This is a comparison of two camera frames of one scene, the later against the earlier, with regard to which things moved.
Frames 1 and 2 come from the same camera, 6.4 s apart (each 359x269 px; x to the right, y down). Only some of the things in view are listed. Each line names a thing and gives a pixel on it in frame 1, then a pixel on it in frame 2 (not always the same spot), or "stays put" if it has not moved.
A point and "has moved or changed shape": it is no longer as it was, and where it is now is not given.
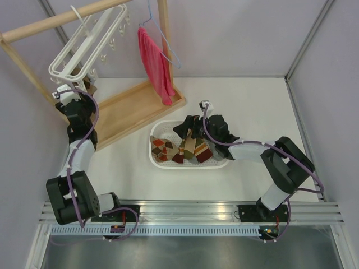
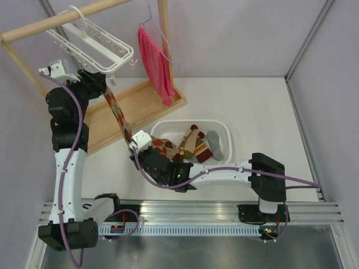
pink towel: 157,66 stays put
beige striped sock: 202,151 stays put
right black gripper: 182,129 → 142,152
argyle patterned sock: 162,149 stays put
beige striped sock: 187,148 stays put
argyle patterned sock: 90,88 has moved or changed shape
